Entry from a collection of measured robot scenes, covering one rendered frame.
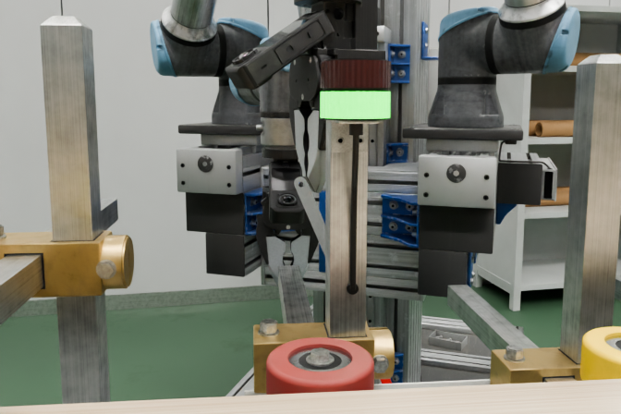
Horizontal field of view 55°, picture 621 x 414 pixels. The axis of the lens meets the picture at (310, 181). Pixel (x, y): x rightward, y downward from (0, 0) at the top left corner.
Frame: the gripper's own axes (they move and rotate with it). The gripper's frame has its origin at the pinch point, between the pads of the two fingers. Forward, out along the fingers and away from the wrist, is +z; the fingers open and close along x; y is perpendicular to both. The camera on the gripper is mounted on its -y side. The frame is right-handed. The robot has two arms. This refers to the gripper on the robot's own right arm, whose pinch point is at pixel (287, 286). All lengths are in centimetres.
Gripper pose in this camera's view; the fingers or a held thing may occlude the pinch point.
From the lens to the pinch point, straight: 88.3
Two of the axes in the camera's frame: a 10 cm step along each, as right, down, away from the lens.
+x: -10.0, 0.1, -0.9
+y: -0.9, -1.4, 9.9
